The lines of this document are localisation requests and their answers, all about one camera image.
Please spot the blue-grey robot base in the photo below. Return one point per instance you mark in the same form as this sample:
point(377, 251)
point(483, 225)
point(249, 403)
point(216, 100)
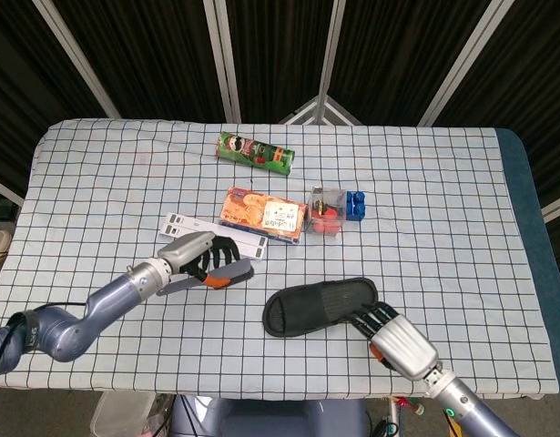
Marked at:
point(270, 416)

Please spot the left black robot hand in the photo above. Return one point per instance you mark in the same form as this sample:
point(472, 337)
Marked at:
point(188, 250)

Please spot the clear plastic bin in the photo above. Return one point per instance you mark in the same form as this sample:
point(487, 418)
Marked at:
point(122, 416)

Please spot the white folding stand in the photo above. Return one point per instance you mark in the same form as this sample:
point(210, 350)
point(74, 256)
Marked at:
point(188, 225)

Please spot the green chips can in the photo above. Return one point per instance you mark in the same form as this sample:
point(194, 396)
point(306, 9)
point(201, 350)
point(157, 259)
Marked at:
point(254, 152)

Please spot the blue toy block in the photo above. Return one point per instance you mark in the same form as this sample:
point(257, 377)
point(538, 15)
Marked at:
point(356, 207)

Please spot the orange biscuit box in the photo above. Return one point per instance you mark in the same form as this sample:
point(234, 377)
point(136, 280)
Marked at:
point(257, 214)

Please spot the blue table pad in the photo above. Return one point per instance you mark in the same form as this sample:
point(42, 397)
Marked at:
point(530, 205)

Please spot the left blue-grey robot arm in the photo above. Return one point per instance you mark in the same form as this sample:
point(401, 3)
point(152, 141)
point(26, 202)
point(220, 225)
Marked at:
point(79, 328)

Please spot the black rubber slipper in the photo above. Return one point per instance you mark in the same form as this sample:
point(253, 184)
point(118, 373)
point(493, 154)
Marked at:
point(307, 309)

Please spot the clear plastic box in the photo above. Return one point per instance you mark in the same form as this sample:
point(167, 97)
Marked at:
point(327, 200)

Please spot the white partition frame post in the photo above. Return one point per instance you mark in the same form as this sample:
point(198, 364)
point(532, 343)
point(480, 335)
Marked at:
point(328, 50)
point(79, 59)
point(461, 64)
point(225, 59)

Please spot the white checkered tablecloth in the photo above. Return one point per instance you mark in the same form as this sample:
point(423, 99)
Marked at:
point(125, 182)

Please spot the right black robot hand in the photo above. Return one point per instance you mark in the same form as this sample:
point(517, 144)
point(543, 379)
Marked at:
point(402, 341)

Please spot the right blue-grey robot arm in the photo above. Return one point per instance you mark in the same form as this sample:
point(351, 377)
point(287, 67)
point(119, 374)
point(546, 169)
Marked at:
point(466, 405)

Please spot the grey scrub brush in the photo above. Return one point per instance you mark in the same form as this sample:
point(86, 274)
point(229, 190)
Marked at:
point(238, 269)

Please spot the red plastic cap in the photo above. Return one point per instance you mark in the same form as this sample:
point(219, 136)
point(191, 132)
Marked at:
point(332, 212)

